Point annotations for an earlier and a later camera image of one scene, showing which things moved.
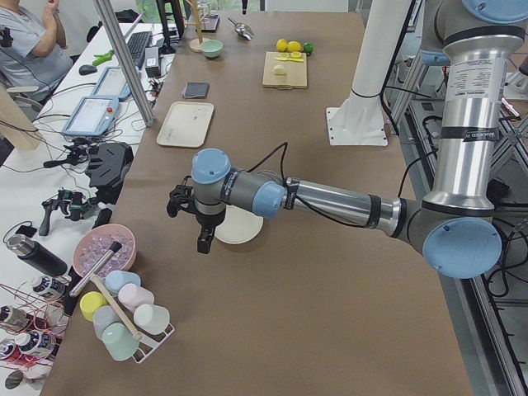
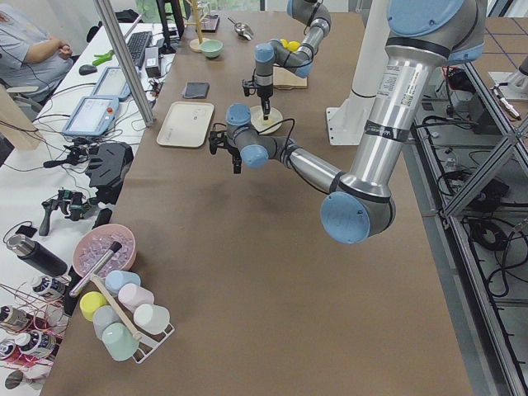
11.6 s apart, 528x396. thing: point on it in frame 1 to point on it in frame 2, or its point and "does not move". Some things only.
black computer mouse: (87, 69) does not move
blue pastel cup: (115, 280) does not move
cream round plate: (238, 226) to (258, 123)
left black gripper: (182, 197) to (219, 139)
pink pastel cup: (131, 296) does not move
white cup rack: (148, 342) does not move
